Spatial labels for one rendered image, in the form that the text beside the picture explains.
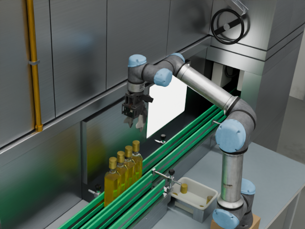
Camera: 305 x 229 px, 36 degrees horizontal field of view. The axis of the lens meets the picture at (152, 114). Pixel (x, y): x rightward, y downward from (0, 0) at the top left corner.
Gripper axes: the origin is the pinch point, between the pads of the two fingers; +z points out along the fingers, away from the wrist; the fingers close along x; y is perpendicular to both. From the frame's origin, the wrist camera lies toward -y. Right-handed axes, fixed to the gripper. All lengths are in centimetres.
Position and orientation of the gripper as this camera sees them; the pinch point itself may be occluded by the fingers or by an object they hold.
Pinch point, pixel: (136, 126)
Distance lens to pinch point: 213.9
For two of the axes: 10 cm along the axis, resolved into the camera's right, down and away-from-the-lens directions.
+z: -0.6, 8.6, 5.0
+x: 8.2, 3.3, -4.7
